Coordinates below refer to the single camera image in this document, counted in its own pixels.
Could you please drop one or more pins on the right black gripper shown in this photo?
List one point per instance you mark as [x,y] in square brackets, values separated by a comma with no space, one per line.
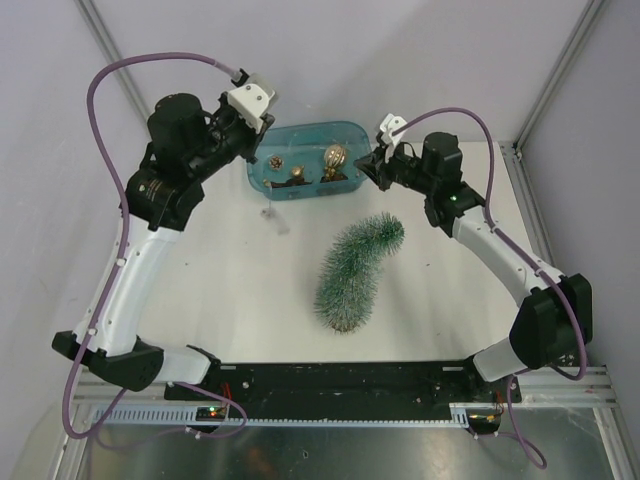
[379,165]

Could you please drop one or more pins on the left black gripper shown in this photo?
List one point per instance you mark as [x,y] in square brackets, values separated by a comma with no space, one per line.
[254,138]

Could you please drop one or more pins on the small frosted christmas tree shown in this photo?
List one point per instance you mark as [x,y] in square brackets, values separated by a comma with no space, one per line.
[351,271]

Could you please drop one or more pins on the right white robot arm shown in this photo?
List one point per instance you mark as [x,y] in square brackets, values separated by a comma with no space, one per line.
[554,315]

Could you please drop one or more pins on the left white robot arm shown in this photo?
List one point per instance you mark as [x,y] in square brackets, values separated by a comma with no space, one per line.
[188,145]

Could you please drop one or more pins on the small pine cone ornament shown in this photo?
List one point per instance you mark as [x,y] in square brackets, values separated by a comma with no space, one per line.
[275,163]

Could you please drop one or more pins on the gold striped bauble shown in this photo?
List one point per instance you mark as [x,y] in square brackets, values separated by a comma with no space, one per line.
[335,156]

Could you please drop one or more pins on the teal plastic container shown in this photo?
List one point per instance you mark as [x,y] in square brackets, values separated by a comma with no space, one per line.
[304,145]

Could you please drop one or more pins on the small gold ball ornament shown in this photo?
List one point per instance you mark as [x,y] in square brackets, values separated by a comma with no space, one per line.
[297,172]

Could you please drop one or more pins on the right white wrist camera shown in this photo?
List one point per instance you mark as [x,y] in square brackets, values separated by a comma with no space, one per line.
[387,131]

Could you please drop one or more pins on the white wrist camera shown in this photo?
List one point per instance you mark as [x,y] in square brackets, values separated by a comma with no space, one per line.
[387,131]
[252,97]

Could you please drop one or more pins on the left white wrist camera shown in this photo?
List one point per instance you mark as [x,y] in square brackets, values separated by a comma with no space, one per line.
[252,97]

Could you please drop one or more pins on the left aluminium corner post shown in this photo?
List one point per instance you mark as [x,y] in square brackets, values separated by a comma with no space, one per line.
[138,108]

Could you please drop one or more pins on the aluminium corner post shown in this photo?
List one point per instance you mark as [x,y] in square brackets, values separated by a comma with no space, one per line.
[138,108]
[569,54]

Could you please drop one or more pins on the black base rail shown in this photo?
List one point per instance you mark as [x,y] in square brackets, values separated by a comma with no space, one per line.
[318,388]

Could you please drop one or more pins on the right aluminium corner post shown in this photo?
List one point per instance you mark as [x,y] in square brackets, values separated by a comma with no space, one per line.
[569,54]

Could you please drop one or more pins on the grey slotted cable duct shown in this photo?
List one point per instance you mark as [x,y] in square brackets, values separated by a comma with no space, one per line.
[451,416]

